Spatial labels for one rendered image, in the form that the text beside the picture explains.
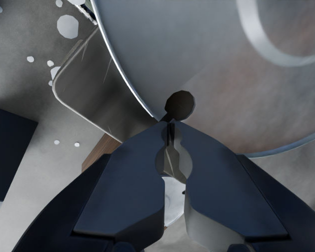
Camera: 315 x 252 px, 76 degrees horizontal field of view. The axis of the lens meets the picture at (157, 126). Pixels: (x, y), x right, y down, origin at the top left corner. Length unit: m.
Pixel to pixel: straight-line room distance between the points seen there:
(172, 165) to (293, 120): 0.12
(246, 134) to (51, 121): 0.90
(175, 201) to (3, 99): 0.78
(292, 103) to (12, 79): 0.92
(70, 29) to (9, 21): 0.69
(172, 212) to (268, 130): 0.73
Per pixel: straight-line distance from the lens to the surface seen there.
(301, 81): 0.20
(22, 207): 1.32
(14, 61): 0.95
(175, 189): 0.80
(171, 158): 0.16
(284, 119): 0.21
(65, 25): 0.25
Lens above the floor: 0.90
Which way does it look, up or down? 57 degrees down
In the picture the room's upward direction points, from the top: 146 degrees clockwise
